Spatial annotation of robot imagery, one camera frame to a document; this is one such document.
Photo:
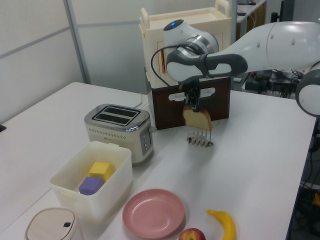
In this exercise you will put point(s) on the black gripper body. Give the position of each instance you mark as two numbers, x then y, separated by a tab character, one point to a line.
189	86

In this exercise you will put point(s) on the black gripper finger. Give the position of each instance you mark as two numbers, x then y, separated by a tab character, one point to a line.
195	101
187	100

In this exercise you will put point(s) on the brown-crusted bread slice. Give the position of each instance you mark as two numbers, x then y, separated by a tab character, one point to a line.
197	120

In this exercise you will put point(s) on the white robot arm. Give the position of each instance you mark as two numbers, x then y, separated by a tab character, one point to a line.
275	45

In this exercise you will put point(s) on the chrome and cream toaster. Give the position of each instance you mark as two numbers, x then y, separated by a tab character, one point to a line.
112	135

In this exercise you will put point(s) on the dark brown box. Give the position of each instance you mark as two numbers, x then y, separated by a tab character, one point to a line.
165	112

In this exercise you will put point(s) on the metal toast rack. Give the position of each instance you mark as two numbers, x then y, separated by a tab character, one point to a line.
205	145

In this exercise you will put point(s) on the white background desk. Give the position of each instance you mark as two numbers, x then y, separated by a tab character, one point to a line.
250	11

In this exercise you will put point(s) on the yellow foam cube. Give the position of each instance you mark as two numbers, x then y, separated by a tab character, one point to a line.
98	168

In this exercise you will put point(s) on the black monitor stand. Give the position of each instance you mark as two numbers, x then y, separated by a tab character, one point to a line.
276	12

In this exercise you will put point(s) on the pink plate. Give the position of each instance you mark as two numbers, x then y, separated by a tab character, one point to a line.
153	212

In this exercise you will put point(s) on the yellow banana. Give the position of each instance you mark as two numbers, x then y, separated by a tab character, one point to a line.
228	225

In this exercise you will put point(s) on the purple foam cube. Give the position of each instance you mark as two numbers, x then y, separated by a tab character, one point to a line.
90	186

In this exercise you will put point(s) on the white plastic container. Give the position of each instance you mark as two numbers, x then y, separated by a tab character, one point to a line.
100	200

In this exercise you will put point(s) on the red apple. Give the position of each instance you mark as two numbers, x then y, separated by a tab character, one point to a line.
192	235

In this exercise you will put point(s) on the yellow background object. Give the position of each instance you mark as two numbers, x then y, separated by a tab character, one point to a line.
316	201

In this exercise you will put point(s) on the cream lidded trash can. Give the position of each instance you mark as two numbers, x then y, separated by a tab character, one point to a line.
50	225

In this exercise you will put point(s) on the black flat device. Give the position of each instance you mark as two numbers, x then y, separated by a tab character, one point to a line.
2	128

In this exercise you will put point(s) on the grey metal partition post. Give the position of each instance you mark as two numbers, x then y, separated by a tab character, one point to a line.
80	50

